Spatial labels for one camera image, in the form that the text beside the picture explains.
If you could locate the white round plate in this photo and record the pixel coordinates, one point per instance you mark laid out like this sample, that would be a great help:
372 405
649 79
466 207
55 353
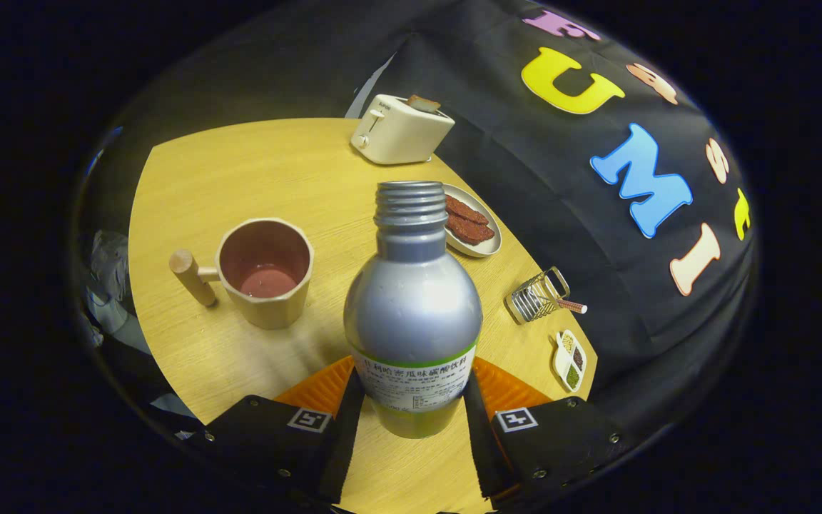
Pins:
493 243

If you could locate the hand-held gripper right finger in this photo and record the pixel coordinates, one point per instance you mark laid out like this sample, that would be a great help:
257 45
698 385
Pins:
481 442

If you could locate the toast slice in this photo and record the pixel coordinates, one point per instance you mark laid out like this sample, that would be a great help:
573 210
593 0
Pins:
424 104

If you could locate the wooden table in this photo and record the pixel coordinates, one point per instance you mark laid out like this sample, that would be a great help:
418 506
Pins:
282 185

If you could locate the reddish brown food slice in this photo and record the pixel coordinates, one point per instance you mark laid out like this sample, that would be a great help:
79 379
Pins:
468 210
472 230

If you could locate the white toaster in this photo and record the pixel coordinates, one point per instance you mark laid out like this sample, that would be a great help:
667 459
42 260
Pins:
400 135

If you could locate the silver juice bottle green label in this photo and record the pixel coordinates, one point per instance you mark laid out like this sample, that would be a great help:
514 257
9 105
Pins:
411 314

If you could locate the white divided condiment dish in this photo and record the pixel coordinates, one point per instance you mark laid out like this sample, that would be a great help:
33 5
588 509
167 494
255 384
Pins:
569 360

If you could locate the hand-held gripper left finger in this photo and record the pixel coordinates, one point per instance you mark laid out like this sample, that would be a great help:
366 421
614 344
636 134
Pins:
343 442

